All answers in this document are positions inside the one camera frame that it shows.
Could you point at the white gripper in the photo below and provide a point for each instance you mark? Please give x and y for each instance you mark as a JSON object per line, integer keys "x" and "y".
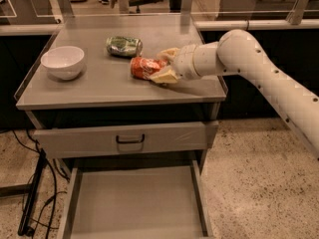
{"x": 183, "y": 63}

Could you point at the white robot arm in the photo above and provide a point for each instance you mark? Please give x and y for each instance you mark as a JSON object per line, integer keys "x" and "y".
{"x": 238, "y": 53}

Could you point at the green soda can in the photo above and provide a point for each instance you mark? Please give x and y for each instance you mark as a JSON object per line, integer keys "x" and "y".
{"x": 124, "y": 46}

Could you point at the grey drawer cabinet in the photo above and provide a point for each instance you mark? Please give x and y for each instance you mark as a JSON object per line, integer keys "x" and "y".
{"x": 106, "y": 94}

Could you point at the grey top drawer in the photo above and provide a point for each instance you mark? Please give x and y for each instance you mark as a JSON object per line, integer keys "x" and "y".
{"x": 101, "y": 140}

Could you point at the grey open middle drawer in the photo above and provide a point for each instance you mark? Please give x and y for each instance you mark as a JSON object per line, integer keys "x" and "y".
{"x": 144, "y": 203}

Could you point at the white ceramic bowl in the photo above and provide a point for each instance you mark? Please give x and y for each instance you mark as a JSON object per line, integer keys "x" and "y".
{"x": 64, "y": 63}

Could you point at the clear acrylic barrier panel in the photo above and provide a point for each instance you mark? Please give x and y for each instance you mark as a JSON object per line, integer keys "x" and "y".
{"x": 47, "y": 11}

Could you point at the black metal floor bar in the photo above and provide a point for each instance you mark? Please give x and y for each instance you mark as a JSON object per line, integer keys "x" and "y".
{"x": 32, "y": 192}

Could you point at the black drawer handle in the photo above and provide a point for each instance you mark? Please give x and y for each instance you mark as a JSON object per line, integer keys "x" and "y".
{"x": 130, "y": 139}

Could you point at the grey counter rail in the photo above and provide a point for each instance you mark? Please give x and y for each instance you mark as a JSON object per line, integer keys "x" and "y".
{"x": 49, "y": 29}

